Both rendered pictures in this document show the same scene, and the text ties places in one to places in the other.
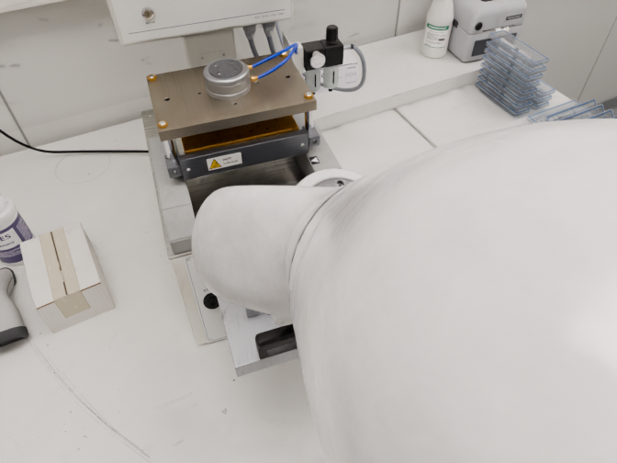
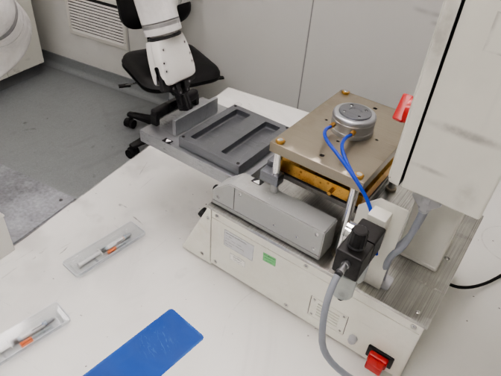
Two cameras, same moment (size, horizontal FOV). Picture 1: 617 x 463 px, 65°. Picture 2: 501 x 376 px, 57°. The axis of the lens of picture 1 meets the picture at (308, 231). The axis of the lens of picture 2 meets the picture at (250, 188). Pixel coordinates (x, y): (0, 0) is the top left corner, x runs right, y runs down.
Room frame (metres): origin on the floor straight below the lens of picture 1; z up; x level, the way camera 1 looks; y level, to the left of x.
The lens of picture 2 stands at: (1.23, -0.47, 1.55)
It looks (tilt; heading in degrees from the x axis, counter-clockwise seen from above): 39 degrees down; 141
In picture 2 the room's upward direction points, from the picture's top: 5 degrees clockwise
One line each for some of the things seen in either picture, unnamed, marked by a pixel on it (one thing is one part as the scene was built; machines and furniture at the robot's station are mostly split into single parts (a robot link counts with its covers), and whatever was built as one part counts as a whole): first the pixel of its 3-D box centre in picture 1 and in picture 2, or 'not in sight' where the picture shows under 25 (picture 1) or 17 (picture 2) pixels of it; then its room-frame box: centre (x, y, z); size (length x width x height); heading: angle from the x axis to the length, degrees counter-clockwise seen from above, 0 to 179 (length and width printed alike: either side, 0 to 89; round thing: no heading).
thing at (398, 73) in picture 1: (389, 71); not in sight; (1.39, -0.26, 0.77); 0.84 x 0.30 x 0.04; 116
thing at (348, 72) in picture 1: (314, 71); not in sight; (1.30, -0.02, 0.83); 0.23 x 0.12 x 0.07; 108
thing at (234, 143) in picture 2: not in sight; (236, 136); (0.52, 0.06, 0.98); 0.20 x 0.17 x 0.03; 108
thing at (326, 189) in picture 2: (236, 107); (344, 150); (0.76, 0.13, 1.07); 0.22 x 0.17 x 0.10; 108
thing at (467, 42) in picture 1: (476, 17); not in sight; (1.52, -0.54, 0.88); 0.25 x 0.20 x 0.17; 20
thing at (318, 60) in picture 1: (321, 63); (353, 254); (0.95, -0.03, 1.05); 0.15 x 0.05 x 0.15; 108
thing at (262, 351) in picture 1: (308, 331); (175, 106); (0.34, 0.00, 0.99); 0.15 x 0.02 x 0.04; 108
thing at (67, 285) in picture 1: (67, 275); not in sight; (0.59, 0.49, 0.80); 0.19 x 0.13 x 0.09; 26
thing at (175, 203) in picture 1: (173, 190); not in sight; (0.65, 0.25, 0.96); 0.25 x 0.05 x 0.07; 18
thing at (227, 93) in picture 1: (237, 89); (358, 151); (0.80, 0.13, 1.08); 0.31 x 0.24 x 0.13; 108
